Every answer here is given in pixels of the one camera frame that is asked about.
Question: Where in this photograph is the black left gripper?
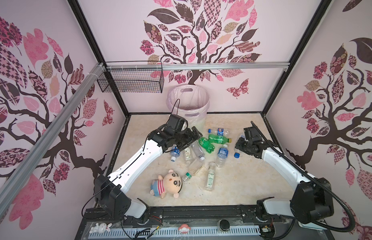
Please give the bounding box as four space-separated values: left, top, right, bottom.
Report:
173 126 203 151

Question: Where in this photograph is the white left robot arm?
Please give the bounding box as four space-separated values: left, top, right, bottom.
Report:
94 114 203 219

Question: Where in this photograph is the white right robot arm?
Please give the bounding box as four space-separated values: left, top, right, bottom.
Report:
235 125 334 224

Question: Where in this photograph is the white ribbed trash bin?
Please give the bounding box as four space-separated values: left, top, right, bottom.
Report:
184 113 207 132

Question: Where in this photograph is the blue cap small bottle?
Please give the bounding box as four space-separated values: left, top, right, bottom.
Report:
170 146 180 162

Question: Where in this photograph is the green white label bottle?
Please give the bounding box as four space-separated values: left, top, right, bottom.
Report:
184 148 194 165

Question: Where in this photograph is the tall clear bottle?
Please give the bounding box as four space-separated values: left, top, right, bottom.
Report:
191 141 205 161

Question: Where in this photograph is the blue label water bottle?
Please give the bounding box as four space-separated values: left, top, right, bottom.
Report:
216 144 229 168

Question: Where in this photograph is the green plastic bottle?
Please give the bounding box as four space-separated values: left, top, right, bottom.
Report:
198 137 215 154

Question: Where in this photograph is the small blue label bottle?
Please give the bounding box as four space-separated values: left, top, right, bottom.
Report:
208 127 230 137

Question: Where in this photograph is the green bottle yellow cap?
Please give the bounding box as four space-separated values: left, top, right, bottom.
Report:
208 134 232 144

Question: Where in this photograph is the clear bottle green cap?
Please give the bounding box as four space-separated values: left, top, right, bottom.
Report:
182 172 193 183

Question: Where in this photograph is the cartoon boy plush doll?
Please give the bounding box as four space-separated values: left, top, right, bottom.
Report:
150 170 183 199

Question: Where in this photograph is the clear bottle green label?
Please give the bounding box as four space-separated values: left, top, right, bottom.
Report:
205 162 216 191

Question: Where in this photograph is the black round knob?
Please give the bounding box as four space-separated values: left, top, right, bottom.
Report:
218 219 230 232

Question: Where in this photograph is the red white small figurine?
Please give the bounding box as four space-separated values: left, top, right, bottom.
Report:
178 224 191 235

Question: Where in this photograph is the white vent strip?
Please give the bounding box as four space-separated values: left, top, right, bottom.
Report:
88 226 261 240

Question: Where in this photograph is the white bunny figurine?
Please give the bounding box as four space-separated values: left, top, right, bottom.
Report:
90 223 113 234

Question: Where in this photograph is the black corrugated cable conduit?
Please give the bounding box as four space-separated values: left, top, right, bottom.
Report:
250 120 356 233

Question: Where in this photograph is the black wire basket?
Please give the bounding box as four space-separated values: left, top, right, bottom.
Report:
97 60 165 94

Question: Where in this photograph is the aluminium rail back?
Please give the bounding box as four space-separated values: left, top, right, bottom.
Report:
107 62 290 71

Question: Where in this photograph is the aluminium rail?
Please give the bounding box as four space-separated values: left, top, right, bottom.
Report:
107 62 290 71
0 63 105 219

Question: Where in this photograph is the aluminium rail left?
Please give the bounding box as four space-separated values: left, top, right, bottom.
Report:
0 63 105 219

